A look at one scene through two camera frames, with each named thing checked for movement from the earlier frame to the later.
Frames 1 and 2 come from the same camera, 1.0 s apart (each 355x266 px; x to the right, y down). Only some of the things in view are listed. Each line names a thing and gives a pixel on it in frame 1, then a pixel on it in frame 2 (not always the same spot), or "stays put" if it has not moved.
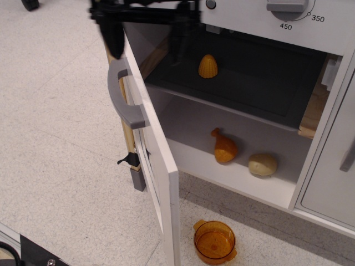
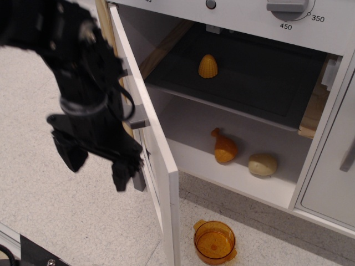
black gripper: (146, 10) to (95, 122)
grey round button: (211, 4) stays put
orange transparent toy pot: (214, 242) stays put
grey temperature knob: (288, 8) stays put
